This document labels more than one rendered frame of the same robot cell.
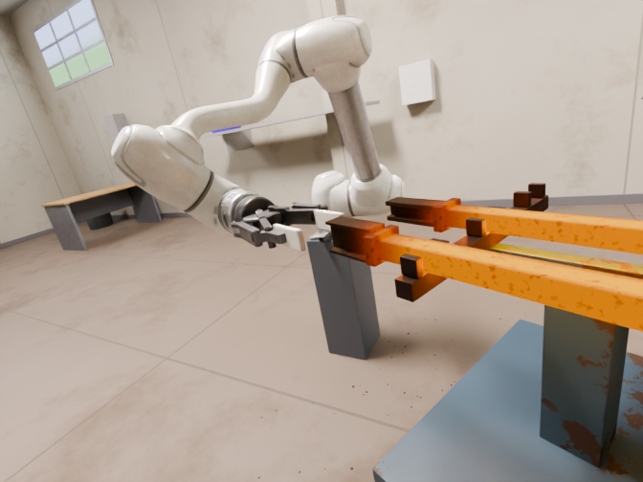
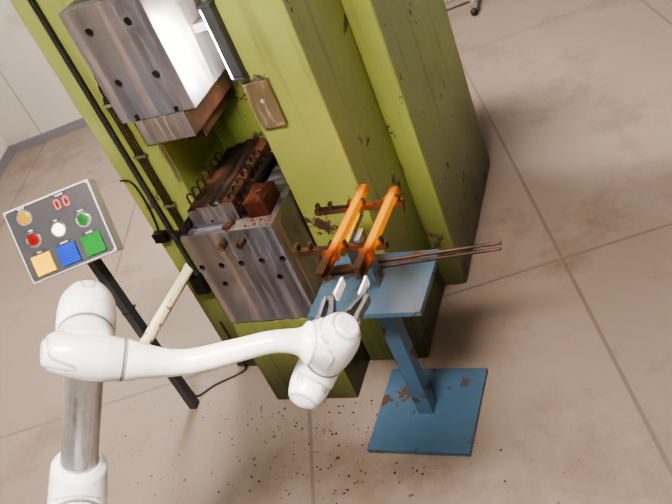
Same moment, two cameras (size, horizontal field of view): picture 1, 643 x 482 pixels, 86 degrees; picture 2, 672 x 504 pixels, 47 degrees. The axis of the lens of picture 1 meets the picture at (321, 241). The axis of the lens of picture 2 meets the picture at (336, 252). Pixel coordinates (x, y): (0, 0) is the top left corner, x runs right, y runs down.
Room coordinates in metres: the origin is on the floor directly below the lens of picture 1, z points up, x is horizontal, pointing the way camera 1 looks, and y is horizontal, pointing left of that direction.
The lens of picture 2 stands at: (1.14, 1.62, 2.25)
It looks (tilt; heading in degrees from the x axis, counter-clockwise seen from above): 34 degrees down; 248
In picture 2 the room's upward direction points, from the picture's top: 25 degrees counter-clockwise
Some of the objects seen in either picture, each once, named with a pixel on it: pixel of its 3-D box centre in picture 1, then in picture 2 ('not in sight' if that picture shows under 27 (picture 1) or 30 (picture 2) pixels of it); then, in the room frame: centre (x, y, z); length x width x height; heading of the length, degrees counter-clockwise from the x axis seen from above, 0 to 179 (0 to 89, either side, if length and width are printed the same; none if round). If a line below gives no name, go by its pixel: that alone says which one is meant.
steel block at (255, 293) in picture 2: not in sight; (273, 230); (0.33, -0.87, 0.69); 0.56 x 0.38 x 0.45; 38
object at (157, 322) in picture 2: not in sight; (167, 305); (0.82, -1.00, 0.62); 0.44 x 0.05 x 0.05; 38
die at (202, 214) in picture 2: not in sight; (232, 179); (0.37, -0.91, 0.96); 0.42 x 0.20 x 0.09; 38
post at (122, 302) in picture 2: not in sight; (136, 321); (0.94, -1.18, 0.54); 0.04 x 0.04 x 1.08; 38
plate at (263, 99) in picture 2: not in sight; (265, 103); (0.24, -0.61, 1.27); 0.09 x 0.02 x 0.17; 128
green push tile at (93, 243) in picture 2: not in sight; (94, 243); (0.92, -1.02, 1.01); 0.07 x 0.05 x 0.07; 153
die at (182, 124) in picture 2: not in sight; (189, 96); (0.37, -0.91, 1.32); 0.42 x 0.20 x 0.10; 38
